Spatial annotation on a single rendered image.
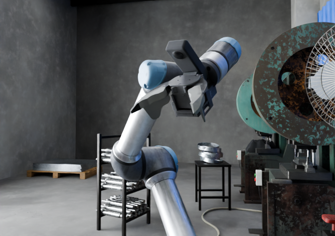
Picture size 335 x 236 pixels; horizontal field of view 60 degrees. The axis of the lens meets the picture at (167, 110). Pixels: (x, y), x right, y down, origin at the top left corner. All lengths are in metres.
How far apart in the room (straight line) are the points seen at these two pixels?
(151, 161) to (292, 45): 1.46
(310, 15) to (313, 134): 4.28
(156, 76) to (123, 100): 7.11
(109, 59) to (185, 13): 2.35
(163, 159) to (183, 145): 6.43
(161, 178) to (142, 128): 0.23
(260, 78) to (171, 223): 1.40
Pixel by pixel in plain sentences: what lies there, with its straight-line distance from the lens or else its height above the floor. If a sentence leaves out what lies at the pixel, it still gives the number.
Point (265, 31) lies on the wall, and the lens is 7.73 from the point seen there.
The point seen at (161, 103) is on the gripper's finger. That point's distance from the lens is 0.63.
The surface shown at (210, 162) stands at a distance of 3.74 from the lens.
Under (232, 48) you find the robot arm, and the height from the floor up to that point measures 1.27.
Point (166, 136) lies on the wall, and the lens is 7.51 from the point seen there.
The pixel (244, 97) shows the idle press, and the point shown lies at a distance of 3.81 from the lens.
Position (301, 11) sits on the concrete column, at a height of 3.11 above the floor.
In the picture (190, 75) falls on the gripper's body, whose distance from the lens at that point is 0.63.
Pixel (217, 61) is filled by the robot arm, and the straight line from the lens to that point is 0.68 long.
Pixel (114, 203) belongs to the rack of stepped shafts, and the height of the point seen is 0.26.
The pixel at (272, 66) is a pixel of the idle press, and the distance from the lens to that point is 2.13.
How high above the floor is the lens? 1.09
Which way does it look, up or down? 2 degrees up
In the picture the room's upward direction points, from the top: straight up
